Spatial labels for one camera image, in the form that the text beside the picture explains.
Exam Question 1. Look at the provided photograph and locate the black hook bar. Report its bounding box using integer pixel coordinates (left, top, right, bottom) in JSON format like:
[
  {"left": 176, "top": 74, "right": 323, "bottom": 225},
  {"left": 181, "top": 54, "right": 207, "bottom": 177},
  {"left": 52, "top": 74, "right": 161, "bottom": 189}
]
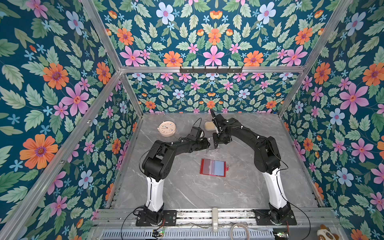
[{"left": 179, "top": 66, "right": 243, "bottom": 74}]

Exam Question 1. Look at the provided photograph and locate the aluminium front rail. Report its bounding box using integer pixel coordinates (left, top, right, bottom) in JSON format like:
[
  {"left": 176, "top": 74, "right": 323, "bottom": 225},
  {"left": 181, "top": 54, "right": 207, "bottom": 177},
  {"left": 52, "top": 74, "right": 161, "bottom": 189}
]
[{"left": 93, "top": 208, "right": 342, "bottom": 228}]

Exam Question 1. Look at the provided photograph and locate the white rail clip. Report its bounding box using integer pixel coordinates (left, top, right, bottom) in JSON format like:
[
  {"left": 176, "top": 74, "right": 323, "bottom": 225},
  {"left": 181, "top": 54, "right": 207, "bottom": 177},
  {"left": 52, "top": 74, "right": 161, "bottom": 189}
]
[{"left": 212, "top": 207, "right": 219, "bottom": 233}]

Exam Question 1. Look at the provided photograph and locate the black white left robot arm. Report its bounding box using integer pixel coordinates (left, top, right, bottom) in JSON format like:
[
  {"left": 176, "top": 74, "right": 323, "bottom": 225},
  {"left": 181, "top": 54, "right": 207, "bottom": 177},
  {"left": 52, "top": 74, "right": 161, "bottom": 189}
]
[{"left": 141, "top": 127, "right": 210, "bottom": 226}]

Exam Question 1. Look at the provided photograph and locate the plush panda toy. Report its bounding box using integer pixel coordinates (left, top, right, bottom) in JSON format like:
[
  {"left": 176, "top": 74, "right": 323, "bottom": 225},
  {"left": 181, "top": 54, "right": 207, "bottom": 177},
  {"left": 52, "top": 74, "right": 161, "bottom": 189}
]
[{"left": 317, "top": 225, "right": 340, "bottom": 240}]

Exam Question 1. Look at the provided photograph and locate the pink round alarm clock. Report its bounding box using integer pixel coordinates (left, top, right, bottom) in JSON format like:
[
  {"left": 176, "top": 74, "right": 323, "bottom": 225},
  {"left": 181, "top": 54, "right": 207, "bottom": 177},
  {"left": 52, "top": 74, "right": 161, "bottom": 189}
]
[{"left": 158, "top": 121, "right": 176, "bottom": 138}]

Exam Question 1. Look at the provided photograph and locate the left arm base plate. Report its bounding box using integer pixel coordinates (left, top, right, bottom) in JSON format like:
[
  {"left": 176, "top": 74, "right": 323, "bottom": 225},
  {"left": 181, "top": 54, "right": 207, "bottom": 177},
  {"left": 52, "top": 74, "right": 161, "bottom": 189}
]
[{"left": 136, "top": 210, "right": 177, "bottom": 228}]

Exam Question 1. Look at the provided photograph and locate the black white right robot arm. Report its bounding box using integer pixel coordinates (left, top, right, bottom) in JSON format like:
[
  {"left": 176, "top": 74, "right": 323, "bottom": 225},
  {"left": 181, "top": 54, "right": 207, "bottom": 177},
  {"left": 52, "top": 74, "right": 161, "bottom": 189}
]
[{"left": 210, "top": 110, "right": 292, "bottom": 225}]

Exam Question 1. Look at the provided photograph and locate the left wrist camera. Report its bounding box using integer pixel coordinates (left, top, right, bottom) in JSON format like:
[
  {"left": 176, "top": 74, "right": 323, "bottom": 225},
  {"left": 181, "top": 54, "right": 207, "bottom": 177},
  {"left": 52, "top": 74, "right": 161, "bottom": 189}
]
[{"left": 190, "top": 126, "right": 204, "bottom": 139}]

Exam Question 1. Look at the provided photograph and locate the red leather card holder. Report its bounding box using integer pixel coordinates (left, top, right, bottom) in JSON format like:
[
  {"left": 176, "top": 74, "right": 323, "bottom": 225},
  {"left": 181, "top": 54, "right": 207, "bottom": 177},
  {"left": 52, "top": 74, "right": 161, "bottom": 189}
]
[{"left": 200, "top": 159, "right": 229, "bottom": 178}]

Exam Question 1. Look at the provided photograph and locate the coiled beige cable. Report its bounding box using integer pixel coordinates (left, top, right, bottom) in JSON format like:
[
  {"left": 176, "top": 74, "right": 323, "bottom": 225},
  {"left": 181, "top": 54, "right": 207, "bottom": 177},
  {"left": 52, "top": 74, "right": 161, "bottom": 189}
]
[{"left": 229, "top": 223, "right": 250, "bottom": 240}]

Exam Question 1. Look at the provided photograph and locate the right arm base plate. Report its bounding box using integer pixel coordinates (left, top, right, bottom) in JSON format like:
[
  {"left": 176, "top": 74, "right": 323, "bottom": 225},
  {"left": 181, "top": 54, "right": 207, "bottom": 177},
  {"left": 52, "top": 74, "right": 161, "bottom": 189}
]
[{"left": 252, "top": 209, "right": 298, "bottom": 226}]

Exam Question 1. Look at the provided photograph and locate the white vent grille strip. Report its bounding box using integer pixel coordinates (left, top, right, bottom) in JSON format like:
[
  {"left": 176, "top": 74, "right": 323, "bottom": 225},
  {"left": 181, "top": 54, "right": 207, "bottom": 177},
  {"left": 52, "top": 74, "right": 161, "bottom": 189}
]
[{"left": 99, "top": 228, "right": 275, "bottom": 240}]

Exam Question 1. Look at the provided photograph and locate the beige glasses case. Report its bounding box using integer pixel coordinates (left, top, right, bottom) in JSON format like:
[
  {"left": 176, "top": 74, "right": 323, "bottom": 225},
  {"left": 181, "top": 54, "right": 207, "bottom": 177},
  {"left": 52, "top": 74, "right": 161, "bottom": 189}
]
[{"left": 204, "top": 122, "right": 216, "bottom": 131}]

